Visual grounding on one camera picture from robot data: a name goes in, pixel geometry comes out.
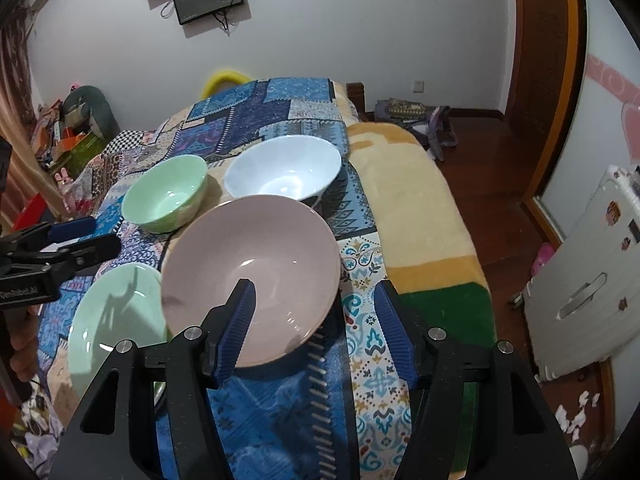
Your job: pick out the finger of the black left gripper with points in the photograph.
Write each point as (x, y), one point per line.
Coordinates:
(66, 262)
(60, 232)

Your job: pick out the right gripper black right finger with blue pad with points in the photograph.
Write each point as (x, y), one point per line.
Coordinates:
(515, 434)

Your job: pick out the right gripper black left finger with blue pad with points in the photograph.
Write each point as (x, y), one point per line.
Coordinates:
(113, 434)

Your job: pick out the mint green plate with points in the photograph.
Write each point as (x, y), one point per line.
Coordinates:
(124, 303)

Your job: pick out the mint green bowl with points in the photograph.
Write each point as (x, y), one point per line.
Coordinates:
(167, 196)

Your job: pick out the pink bowl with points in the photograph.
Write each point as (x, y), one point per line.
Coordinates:
(281, 245)

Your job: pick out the person's left hand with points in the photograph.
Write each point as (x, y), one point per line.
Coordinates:
(24, 339)

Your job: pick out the red box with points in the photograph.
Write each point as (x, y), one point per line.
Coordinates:
(34, 212)

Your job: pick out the pink brown curtain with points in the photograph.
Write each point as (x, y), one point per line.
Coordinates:
(25, 177)

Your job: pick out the pink bunny toy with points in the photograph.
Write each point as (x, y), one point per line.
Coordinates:
(63, 180)

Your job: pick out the green cardboard box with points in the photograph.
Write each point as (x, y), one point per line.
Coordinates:
(75, 160)

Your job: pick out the white foam board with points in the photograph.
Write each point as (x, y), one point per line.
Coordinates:
(583, 304)

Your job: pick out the patchwork patterned bedspread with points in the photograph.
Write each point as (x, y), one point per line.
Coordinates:
(315, 394)

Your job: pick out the yellow fleece blanket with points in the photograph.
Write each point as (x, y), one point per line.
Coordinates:
(420, 243)

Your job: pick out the white bowl black spots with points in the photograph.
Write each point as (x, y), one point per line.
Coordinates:
(297, 167)

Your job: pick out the bag on floor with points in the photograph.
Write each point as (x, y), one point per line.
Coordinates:
(429, 125)

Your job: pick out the yellow ring cushion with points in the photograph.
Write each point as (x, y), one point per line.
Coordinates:
(221, 79)

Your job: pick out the wooden door frame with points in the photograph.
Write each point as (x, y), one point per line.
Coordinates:
(549, 60)

